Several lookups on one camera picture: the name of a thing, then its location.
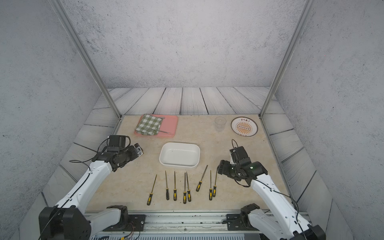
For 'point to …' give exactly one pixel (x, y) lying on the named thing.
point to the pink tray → (168, 128)
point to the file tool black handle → (167, 195)
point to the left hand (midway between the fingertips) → (139, 152)
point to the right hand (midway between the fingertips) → (223, 170)
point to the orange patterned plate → (244, 126)
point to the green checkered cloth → (149, 125)
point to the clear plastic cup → (220, 122)
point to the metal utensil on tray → (166, 132)
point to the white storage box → (180, 154)
